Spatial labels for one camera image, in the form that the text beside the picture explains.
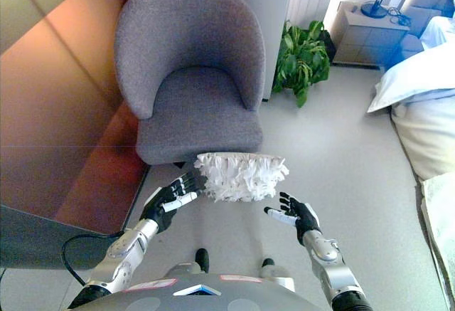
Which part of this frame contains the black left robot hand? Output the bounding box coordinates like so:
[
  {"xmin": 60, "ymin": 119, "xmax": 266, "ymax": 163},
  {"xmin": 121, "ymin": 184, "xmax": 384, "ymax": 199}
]
[{"xmin": 140, "ymin": 172, "xmax": 209, "ymax": 234}]

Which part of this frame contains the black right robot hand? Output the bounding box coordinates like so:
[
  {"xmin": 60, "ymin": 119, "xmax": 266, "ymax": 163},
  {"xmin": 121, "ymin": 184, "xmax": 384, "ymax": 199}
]
[{"xmin": 263, "ymin": 191, "xmax": 323, "ymax": 246}]

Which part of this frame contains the white fringed pillow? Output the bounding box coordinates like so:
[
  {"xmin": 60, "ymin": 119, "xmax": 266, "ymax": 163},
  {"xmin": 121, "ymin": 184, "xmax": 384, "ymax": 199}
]
[{"xmin": 193, "ymin": 151, "xmax": 291, "ymax": 204}]

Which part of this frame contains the silver left robot leg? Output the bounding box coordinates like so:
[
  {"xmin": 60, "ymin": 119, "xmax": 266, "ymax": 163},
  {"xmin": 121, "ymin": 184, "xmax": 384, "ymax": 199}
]
[{"xmin": 166, "ymin": 248, "xmax": 210, "ymax": 276}]

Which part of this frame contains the grey robot torso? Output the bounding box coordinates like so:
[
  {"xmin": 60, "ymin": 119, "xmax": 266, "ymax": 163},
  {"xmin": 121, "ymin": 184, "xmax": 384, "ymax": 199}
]
[{"xmin": 76, "ymin": 271, "xmax": 335, "ymax": 311}]

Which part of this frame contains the white bed mattress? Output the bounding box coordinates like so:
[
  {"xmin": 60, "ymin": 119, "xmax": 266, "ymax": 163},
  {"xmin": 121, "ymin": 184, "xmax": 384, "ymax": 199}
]
[{"xmin": 390, "ymin": 97, "xmax": 455, "ymax": 181}]

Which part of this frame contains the green potted plant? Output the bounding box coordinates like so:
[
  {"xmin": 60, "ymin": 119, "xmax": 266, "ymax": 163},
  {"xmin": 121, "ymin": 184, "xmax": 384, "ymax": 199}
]
[{"xmin": 272, "ymin": 20, "xmax": 332, "ymax": 108}]

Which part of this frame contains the grey fabric armchair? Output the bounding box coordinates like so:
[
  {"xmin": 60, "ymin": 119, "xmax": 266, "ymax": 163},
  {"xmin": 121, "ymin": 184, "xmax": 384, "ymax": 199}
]
[{"xmin": 113, "ymin": 0, "xmax": 267, "ymax": 167}]

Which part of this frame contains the beige nightstand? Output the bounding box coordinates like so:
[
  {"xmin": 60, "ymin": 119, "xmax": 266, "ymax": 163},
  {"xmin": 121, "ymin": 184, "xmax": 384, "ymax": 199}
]
[{"xmin": 332, "ymin": 1, "xmax": 412, "ymax": 68}]

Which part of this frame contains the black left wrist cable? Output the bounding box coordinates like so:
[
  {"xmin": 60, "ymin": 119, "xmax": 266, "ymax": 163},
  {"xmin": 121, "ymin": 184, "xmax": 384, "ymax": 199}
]
[{"xmin": 62, "ymin": 231, "xmax": 125, "ymax": 287}]

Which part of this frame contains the black lamp cable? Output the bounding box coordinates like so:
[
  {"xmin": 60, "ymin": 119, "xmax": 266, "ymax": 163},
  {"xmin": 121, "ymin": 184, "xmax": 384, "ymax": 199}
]
[{"xmin": 385, "ymin": 6, "xmax": 410, "ymax": 26}]

